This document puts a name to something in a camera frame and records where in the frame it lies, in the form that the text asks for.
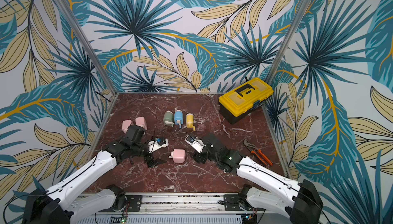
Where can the clear pink tray back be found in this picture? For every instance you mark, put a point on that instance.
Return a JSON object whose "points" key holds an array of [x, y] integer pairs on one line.
{"points": [[200, 128]]}

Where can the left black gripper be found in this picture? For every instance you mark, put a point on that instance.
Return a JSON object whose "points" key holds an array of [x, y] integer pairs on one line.
{"points": [[155, 162]]}

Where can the green pencil sharpener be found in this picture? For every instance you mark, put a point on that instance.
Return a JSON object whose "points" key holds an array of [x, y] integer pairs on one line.
{"points": [[168, 119]]}

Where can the yellow pencil sharpener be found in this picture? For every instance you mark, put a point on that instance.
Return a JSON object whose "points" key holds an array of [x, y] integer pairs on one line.
{"points": [[190, 121]]}

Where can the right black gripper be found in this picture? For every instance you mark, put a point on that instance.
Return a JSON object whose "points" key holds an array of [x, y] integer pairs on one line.
{"points": [[202, 154]]}

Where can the blue pencil sharpener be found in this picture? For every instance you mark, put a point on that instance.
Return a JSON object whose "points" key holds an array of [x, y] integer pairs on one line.
{"points": [[178, 118]]}

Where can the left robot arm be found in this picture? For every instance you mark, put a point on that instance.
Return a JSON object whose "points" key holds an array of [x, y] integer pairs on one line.
{"points": [[42, 209]]}

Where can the aluminium front rail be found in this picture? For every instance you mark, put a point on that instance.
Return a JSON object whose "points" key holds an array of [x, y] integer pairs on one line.
{"points": [[191, 203]]}

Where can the orange handled pliers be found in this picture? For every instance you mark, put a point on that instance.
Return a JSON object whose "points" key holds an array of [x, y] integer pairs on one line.
{"points": [[257, 153]]}

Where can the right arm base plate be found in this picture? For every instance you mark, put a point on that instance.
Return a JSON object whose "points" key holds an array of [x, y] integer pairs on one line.
{"points": [[232, 202]]}

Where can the yellow black toolbox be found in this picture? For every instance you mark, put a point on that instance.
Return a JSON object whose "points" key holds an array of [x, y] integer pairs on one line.
{"points": [[239, 102]]}

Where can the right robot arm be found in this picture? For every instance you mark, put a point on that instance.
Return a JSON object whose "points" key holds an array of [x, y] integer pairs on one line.
{"points": [[300, 202]]}

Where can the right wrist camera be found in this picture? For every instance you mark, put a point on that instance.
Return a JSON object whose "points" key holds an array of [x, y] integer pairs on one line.
{"points": [[196, 143]]}

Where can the pink sharpener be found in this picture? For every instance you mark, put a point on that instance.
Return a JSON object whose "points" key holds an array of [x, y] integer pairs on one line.
{"points": [[126, 124], [141, 122], [178, 156]]}

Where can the pink sharpener back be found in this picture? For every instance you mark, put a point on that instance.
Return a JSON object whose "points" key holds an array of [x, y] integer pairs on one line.
{"points": [[178, 156]]}

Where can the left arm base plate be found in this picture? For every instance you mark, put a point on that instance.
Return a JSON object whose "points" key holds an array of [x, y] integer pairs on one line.
{"points": [[128, 203]]}

